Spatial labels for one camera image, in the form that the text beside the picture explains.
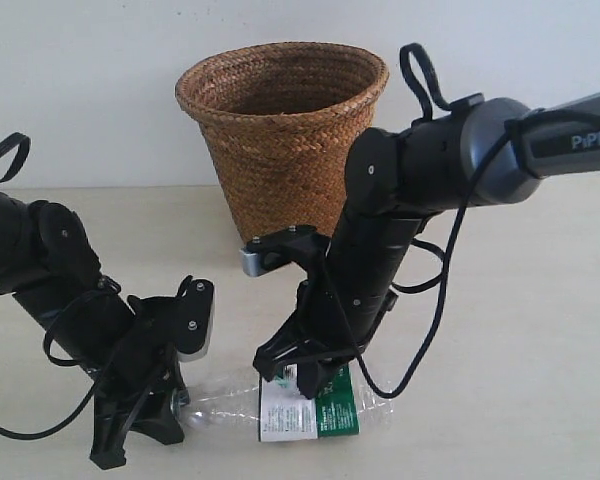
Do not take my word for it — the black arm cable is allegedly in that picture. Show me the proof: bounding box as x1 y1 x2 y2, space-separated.
0 131 171 438
299 43 531 399

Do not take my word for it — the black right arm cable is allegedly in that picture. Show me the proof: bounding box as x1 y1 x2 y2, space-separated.
299 43 531 399

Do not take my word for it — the brown woven wicker basket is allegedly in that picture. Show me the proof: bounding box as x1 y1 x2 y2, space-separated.
174 41 389 241

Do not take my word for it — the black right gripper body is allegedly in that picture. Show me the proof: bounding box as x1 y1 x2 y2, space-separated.
287 279 385 353

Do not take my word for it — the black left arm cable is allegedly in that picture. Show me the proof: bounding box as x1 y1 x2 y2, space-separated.
0 131 171 438

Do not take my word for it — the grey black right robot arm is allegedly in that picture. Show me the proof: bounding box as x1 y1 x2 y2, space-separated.
244 92 600 398

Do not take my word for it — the right wrist camera black silver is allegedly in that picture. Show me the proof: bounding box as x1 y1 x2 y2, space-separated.
240 224 330 277

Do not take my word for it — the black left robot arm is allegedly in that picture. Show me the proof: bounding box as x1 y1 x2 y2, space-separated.
0 192 184 469

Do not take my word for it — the wrist camera black silver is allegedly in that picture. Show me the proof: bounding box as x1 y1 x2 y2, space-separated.
240 224 330 277
172 275 215 363

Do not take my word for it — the left wrist camera black silver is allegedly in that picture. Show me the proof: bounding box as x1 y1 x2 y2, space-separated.
172 275 215 363

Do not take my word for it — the clear plastic bottle green label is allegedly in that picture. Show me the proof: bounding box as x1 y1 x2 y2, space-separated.
176 363 394 443

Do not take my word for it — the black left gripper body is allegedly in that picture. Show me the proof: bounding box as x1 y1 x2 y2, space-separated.
82 294 181 398

